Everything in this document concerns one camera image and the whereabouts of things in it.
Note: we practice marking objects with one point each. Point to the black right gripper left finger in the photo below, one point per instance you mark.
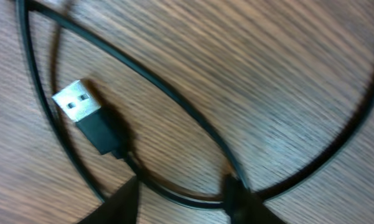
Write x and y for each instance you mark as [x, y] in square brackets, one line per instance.
[120, 208]

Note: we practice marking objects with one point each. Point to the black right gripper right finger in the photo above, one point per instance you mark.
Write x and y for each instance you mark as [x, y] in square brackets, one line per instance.
[243, 206]

